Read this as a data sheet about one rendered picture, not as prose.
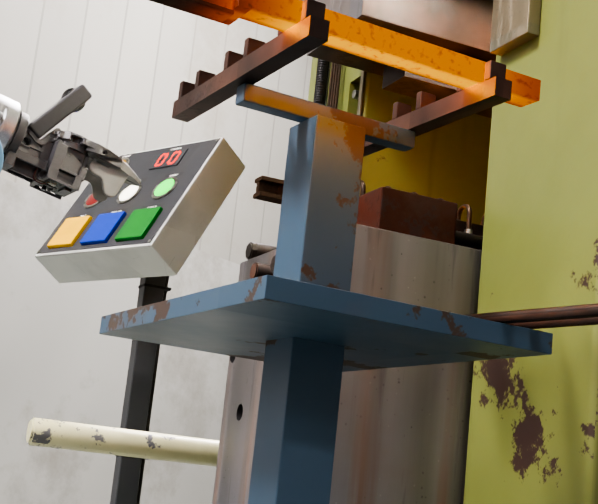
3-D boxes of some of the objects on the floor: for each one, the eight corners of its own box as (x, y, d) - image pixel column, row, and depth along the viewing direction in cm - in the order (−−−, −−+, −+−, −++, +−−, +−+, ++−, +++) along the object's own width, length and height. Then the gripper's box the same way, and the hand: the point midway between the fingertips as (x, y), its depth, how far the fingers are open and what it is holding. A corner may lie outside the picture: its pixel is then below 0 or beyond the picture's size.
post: (73, 807, 198) (155, 204, 220) (68, 800, 201) (149, 208, 224) (96, 807, 199) (175, 208, 222) (90, 800, 203) (169, 212, 225)
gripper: (-12, 170, 168) (114, 226, 178) (9, 157, 160) (140, 216, 170) (7, 118, 170) (130, 176, 180) (28, 103, 163) (156, 165, 173)
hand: (133, 176), depth 176 cm, fingers closed
